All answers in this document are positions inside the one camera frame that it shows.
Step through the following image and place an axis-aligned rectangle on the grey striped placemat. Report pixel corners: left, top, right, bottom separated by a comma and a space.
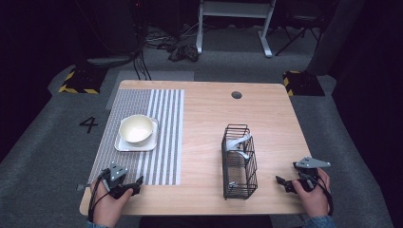
87, 88, 185, 186

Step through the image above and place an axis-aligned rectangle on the black folding chair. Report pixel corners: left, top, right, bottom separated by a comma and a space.
274, 0, 331, 57

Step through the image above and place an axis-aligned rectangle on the cream round bowl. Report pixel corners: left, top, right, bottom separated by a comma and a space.
119, 114, 154, 145

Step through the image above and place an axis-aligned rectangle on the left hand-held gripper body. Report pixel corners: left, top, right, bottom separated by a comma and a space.
101, 161, 143, 200

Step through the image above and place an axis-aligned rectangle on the person's right hand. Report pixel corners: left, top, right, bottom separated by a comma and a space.
291, 167, 331, 219

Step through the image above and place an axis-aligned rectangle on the black yellow striped base plate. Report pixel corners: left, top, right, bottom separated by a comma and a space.
282, 69, 326, 98
58, 66, 107, 95

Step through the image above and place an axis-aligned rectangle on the bundle of black floor cables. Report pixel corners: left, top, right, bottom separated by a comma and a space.
131, 28, 174, 82

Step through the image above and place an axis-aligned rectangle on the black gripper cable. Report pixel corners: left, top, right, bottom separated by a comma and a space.
303, 172, 335, 218
86, 168, 112, 222

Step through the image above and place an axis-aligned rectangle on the black wire basket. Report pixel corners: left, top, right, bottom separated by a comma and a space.
221, 123, 259, 200

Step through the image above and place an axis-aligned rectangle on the person's left hand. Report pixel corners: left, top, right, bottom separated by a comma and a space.
89, 177, 134, 228

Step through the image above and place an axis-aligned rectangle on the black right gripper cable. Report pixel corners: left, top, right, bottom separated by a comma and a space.
303, 172, 335, 218

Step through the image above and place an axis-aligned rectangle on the dark cloth bundle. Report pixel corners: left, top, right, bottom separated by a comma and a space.
166, 43, 201, 63

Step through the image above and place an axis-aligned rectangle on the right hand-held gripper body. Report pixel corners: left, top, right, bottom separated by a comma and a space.
293, 156, 332, 194

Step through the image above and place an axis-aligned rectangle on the white spoon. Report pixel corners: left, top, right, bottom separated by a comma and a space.
225, 133, 253, 152

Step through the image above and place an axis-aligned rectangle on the white metal desk frame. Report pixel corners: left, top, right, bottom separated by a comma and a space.
195, 0, 278, 59

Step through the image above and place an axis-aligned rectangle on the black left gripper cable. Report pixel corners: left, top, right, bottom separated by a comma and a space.
86, 168, 112, 222

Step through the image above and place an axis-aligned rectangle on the white square plate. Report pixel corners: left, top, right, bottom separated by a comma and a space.
114, 117, 160, 153

